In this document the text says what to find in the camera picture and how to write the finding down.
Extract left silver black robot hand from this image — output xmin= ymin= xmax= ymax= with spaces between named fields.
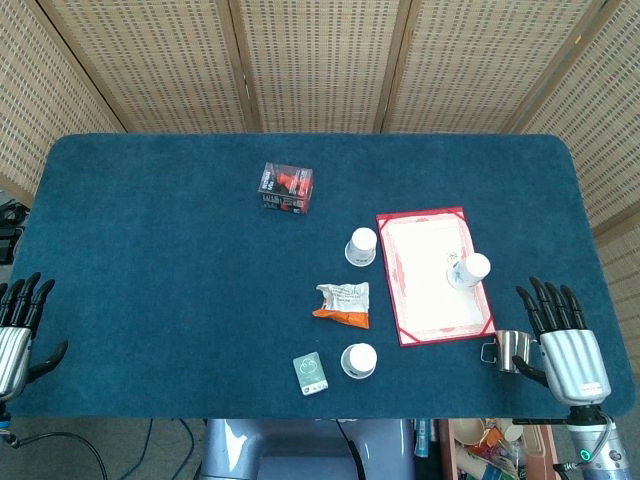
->
xmin=0 ymin=272 xmax=69 ymax=401

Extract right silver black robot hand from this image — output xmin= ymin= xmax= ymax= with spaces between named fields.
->
xmin=510 ymin=276 xmax=612 ymax=405

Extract white floral paper cup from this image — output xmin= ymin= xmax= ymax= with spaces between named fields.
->
xmin=446 ymin=252 xmax=492 ymax=290
xmin=340 ymin=342 xmax=378 ymax=380
xmin=343 ymin=227 xmax=378 ymax=266

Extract small steel pitcher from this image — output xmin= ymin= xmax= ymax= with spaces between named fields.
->
xmin=480 ymin=329 xmax=544 ymax=374

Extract black equipment on floor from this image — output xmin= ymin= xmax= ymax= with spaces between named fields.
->
xmin=0 ymin=197 xmax=27 ymax=266

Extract brown box of clutter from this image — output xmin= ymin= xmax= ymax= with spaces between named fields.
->
xmin=439 ymin=417 xmax=564 ymax=480

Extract red certificate folder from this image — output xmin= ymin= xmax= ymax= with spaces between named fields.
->
xmin=375 ymin=205 xmax=498 ymax=348

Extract blue carpet table mat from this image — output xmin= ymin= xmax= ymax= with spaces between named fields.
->
xmin=3 ymin=132 xmax=637 ymax=420

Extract crumpled orange snack wrapper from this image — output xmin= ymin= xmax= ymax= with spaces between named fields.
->
xmin=312 ymin=281 xmax=372 ymax=330

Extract green tissue pack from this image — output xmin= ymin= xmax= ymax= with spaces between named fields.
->
xmin=292 ymin=351 xmax=329 ymax=397

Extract blue-grey robot torso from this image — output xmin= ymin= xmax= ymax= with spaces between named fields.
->
xmin=199 ymin=417 xmax=416 ymax=480

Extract clear box red black contents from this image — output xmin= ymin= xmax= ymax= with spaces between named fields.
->
xmin=257 ymin=161 xmax=315 ymax=216

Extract woven wooden folding screen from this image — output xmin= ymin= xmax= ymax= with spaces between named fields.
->
xmin=0 ymin=0 xmax=640 ymax=346

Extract black floor cable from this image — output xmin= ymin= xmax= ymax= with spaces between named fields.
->
xmin=7 ymin=432 xmax=109 ymax=480

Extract blue floor cable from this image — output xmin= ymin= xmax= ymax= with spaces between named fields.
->
xmin=132 ymin=418 xmax=154 ymax=480

